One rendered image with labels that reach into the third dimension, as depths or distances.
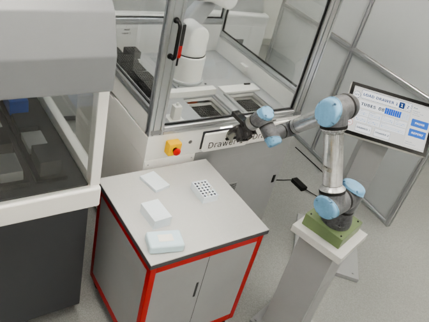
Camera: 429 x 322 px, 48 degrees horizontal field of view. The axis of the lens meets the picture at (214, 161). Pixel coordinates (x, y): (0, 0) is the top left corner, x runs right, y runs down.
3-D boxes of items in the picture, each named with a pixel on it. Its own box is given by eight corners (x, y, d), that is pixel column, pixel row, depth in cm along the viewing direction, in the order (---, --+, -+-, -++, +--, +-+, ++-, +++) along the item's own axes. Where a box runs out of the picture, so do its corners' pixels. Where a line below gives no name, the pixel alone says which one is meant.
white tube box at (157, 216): (170, 225, 213) (172, 216, 210) (152, 230, 208) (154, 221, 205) (156, 207, 221) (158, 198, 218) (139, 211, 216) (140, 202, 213)
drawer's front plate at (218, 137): (245, 144, 271) (250, 128, 265) (202, 152, 255) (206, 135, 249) (243, 143, 272) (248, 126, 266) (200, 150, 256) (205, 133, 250)
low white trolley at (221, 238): (231, 328, 268) (269, 229, 225) (128, 372, 234) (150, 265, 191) (180, 255, 304) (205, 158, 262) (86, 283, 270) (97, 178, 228)
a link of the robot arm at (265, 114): (266, 122, 225) (258, 105, 226) (253, 131, 234) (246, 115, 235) (278, 118, 230) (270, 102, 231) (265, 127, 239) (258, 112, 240)
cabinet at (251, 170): (260, 229, 341) (295, 135, 297) (126, 269, 285) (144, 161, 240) (193, 153, 401) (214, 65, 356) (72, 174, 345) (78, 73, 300)
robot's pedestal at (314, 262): (318, 328, 281) (370, 234, 239) (291, 358, 260) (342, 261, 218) (278, 294, 295) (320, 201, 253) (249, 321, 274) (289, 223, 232)
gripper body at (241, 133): (235, 143, 247) (248, 134, 237) (230, 128, 249) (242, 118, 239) (247, 141, 251) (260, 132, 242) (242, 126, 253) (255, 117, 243)
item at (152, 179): (169, 187, 234) (170, 184, 234) (155, 193, 229) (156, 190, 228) (152, 173, 241) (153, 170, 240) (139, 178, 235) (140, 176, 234)
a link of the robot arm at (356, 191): (360, 209, 227) (373, 188, 219) (344, 218, 218) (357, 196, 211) (341, 193, 233) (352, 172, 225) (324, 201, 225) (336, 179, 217)
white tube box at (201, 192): (217, 200, 234) (218, 194, 232) (202, 204, 230) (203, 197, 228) (204, 184, 242) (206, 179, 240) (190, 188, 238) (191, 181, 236)
